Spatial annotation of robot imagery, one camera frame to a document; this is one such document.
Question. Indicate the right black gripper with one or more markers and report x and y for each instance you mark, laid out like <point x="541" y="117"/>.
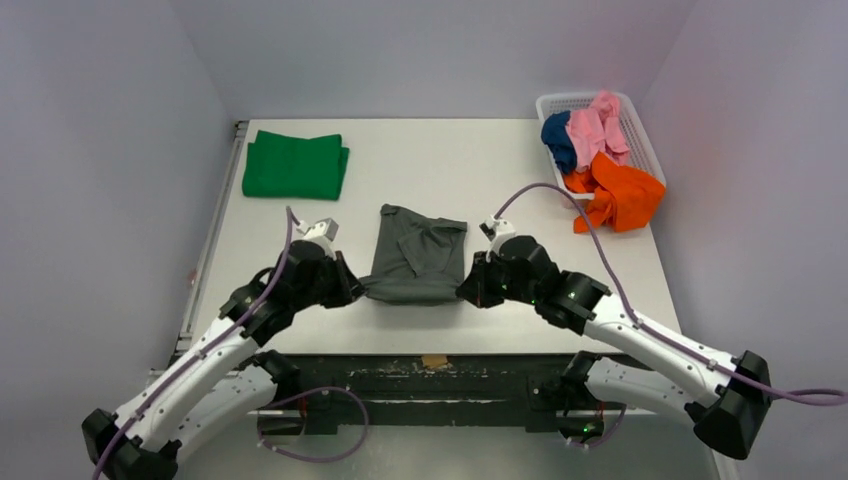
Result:
<point x="481" y="282"/>

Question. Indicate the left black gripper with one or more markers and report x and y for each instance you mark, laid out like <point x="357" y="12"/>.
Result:
<point x="348" y="288"/>

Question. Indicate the dark grey t-shirt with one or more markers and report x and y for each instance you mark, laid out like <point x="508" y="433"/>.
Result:
<point x="418" y="260"/>

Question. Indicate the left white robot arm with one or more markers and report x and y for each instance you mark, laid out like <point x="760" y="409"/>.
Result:
<point x="227" y="373"/>

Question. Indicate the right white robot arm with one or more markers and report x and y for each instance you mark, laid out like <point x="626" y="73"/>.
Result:
<point x="710" y="389"/>

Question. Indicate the brown tape piece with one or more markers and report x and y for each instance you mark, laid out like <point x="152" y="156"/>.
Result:
<point x="435" y="361"/>

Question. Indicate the folded green t-shirt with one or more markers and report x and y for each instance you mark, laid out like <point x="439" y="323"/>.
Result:
<point x="280" y="166"/>

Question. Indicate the orange t-shirt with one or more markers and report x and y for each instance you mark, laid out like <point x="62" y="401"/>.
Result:
<point x="625" y="198"/>

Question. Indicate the navy blue t-shirt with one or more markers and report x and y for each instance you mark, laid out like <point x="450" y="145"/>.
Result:
<point x="556" y="138"/>

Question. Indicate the pink t-shirt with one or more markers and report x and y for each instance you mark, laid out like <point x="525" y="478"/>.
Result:
<point x="597" y="129"/>

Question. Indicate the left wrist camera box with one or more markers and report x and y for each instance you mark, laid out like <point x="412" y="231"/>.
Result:
<point x="321" y="233"/>

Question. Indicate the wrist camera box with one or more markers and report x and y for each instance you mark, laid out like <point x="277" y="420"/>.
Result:
<point x="321" y="233"/>
<point x="498" y="231"/>

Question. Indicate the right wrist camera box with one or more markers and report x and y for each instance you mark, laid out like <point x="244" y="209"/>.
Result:
<point x="498" y="231"/>

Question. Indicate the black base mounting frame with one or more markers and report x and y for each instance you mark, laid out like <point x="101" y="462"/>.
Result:
<point x="539" y="393"/>

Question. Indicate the aluminium table rail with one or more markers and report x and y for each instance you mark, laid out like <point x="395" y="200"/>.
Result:
<point x="200" y="273"/>

